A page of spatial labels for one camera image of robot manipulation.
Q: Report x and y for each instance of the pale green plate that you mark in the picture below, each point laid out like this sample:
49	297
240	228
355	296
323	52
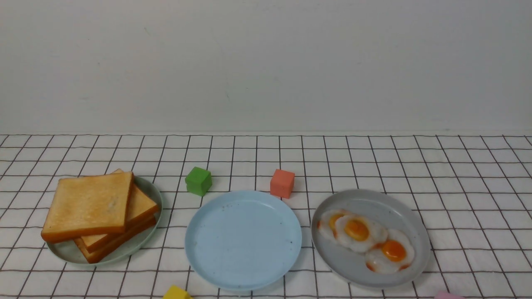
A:
69	252

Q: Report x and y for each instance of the white grid tablecloth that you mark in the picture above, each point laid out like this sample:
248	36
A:
473	194

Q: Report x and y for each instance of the toast slice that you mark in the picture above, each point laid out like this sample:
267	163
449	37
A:
124	241
140	207
89	205

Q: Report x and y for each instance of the orange cube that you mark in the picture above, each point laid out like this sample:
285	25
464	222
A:
282	183

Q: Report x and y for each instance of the fried egg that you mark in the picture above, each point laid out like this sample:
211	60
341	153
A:
395	254
326	224
359	233

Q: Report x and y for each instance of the pink block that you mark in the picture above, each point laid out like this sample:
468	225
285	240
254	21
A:
445	295

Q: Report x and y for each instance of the light blue plate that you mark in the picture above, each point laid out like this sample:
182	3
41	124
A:
243	240

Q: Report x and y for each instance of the green cube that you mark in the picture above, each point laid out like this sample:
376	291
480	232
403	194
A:
198	181

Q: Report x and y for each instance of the yellow cube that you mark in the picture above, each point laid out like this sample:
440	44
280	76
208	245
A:
175	292

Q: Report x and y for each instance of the grey plate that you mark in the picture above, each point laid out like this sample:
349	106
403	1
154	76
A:
390	213

